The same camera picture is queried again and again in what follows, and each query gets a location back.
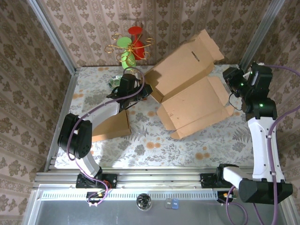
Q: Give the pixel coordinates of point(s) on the brown cardboard mailer box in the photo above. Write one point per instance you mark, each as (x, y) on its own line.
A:
(187, 77)
(114, 129)

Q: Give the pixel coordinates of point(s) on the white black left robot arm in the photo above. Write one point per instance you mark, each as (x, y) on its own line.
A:
(75, 138)

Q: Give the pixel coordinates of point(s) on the leaf pattern bowl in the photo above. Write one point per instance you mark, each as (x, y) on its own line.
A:
(114, 82)

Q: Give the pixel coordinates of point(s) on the green plastic wine glass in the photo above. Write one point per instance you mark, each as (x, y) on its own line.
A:
(124, 42)

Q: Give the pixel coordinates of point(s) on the floral table cloth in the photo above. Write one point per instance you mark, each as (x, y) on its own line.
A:
(164, 150)

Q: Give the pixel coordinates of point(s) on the red plastic wine glass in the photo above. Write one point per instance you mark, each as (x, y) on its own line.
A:
(135, 30)

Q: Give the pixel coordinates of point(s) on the shiny round metal object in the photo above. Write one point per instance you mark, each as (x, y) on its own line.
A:
(144, 202)

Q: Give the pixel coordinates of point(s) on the grey memory card case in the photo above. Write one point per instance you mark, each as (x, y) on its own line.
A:
(168, 204)

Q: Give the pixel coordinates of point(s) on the blue memory card case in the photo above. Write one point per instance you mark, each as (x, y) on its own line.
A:
(175, 204)

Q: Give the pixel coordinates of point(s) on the grey metal sheet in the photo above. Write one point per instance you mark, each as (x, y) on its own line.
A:
(93, 215)

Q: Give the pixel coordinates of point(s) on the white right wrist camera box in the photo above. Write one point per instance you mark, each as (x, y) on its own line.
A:
(246, 75)

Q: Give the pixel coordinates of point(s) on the aluminium frame post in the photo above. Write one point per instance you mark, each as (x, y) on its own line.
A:
(257, 35)
(54, 39)

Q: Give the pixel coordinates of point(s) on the aluminium side rail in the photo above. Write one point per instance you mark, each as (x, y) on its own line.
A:
(68, 93)

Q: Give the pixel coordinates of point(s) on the aluminium cross rail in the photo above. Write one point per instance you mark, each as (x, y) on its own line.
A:
(152, 178)

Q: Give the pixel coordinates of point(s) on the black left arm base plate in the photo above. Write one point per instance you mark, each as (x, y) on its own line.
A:
(110, 180)

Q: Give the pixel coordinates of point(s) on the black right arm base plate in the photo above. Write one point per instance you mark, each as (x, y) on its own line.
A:
(208, 181)

